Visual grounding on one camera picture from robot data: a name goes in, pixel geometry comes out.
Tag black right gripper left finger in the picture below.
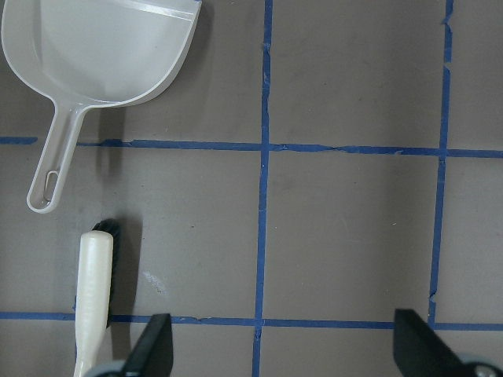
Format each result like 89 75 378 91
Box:
122 313 174 377

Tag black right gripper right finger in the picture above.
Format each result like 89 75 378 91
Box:
393 309 467 377

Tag white brush black bristles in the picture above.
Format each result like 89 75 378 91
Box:
73 218 120 376

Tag white plastic dustpan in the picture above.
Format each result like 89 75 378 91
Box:
1 1 202 214

